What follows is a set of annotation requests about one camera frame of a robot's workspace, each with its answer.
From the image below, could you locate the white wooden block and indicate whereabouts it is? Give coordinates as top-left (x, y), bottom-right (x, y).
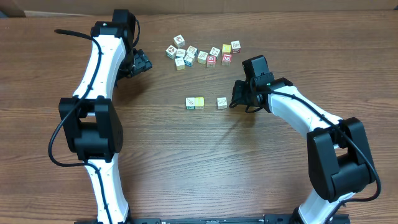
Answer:
top-left (217, 97), bottom-right (228, 110)

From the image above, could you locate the red letter wooden block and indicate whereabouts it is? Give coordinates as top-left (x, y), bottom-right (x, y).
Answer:
top-left (221, 54), bottom-right (232, 66)

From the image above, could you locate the letter L wooden block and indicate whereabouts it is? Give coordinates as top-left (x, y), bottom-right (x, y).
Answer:
top-left (195, 97), bottom-right (205, 110)

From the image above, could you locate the green sided wooden block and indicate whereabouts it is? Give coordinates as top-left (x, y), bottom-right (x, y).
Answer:
top-left (185, 97), bottom-right (195, 110)

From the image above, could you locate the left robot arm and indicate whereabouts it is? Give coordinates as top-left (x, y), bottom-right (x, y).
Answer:
top-left (54, 9), bottom-right (152, 223)

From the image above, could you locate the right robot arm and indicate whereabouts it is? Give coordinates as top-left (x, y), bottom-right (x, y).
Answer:
top-left (230, 55), bottom-right (381, 224)

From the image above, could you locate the soccer ball wooden block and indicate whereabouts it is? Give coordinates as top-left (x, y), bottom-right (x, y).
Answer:
top-left (165, 45), bottom-right (178, 60)

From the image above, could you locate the ice cream wooden block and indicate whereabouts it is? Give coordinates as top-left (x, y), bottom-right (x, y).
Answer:
top-left (176, 49), bottom-right (187, 58)

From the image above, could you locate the top red picture block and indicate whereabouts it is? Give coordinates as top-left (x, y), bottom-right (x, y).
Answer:
top-left (174, 34), bottom-right (185, 49)

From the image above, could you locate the yellow top wooden block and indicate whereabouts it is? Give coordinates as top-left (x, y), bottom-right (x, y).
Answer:
top-left (222, 44), bottom-right (232, 55)

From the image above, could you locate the red face wooden block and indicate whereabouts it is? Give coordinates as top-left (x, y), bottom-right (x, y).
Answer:
top-left (206, 55), bottom-right (216, 68)

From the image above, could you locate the far right white block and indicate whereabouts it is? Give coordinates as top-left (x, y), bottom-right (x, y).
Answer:
top-left (231, 40), bottom-right (241, 54)

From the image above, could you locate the sailboat blue wooden block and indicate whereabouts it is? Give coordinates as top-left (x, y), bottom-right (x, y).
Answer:
top-left (184, 54), bottom-right (195, 67)

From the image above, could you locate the white tilted picture block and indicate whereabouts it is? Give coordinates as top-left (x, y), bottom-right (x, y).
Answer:
top-left (210, 47), bottom-right (221, 59)

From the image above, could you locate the blue sided picture block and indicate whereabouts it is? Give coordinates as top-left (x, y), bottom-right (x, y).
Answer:
top-left (187, 45), bottom-right (198, 57)

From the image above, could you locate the cardboard panel at back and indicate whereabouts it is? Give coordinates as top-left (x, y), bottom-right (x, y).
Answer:
top-left (14, 0), bottom-right (397, 16)

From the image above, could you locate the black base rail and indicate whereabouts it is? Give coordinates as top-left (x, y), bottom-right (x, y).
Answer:
top-left (74, 213), bottom-right (351, 224)

